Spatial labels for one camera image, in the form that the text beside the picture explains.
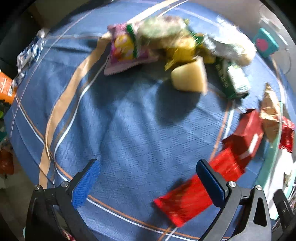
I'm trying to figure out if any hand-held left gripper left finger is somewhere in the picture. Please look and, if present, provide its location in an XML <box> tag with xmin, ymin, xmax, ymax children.
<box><xmin>25</xmin><ymin>159</ymin><xmax>101</xmax><ymax>241</ymax></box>

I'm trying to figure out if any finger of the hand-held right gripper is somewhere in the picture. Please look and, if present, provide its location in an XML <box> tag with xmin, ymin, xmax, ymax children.
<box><xmin>273</xmin><ymin>189</ymin><xmax>296</xmax><ymax>232</ymax></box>

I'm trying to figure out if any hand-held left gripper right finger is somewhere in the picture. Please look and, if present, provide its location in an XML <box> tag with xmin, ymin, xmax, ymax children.
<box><xmin>196</xmin><ymin>159</ymin><xmax>272</xmax><ymax>241</ymax></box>

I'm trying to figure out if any teal cardboard box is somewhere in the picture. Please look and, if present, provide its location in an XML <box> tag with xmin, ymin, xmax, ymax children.
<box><xmin>260</xmin><ymin>102</ymin><xmax>296</xmax><ymax>220</ymax></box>

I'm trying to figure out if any brown snack packet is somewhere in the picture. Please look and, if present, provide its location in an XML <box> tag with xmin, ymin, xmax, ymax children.
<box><xmin>259</xmin><ymin>83</ymin><xmax>281</xmax><ymax>143</ymax></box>

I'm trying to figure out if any green milk carton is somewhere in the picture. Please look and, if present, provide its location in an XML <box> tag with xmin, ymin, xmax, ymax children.
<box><xmin>214</xmin><ymin>57</ymin><xmax>251</xmax><ymax>100</ymax></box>

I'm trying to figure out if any cream bun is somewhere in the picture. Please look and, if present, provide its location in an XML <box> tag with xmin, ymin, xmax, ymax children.
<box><xmin>171</xmin><ymin>56</ymin><xmax>208</xmax><ymax>93</ymax></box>

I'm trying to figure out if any clear bun packet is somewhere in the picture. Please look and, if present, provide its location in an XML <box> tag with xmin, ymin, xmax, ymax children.
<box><xmin>222</xmin><ymin>38</ymin><xmax>257</xmax><ymax>66</ymax></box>

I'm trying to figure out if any yellow snack packet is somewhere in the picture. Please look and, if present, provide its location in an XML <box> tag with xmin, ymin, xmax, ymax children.
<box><xmin>164</xmin><ymin>37</ymin><xmax>197</xmax><ymax>71</ymax></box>

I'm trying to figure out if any purple snack packet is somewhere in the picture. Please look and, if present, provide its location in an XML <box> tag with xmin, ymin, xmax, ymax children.
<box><xmin>104</xmin><ymin>23</ymin><xmax>159</xmax><ymax>76</ymax></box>

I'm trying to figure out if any green-edged bread packet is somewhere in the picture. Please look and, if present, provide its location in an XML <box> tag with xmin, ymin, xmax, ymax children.
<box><xmin>136</xmin><ymin>15</ymin><xmax>192</xmax><ymax>49</ymax></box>

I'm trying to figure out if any blue plaid tablecloth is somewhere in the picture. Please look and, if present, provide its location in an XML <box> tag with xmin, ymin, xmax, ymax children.
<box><xmin>5</xmin><ymin>0</ymin><xmax>289</xmax><ymax>241</ymax></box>

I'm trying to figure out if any orange-red bag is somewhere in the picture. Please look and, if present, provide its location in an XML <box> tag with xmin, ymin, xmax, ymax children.
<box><xmin>0</xmin><ymin>148</ymin><xmax>14</xmax><ymax>175</ymax></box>

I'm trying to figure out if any orange box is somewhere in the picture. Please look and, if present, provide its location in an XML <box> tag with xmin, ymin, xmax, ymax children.
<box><xmin>0</xmin><ymin>71</ymin><xmax>18</xmax><ymax>105</ymax></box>

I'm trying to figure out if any blue white packet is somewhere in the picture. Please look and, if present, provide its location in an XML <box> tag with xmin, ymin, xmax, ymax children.
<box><xmin>16</xmin><ymin>29</ymin><xmax>45</xmax><ymax>81</ymax></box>

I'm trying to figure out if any small teal box pink print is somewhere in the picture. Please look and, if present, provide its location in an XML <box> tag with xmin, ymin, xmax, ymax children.
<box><xmin>252</xmin><ymin>28</ymin><xmax>279</xmax><ymax>58</ymax></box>

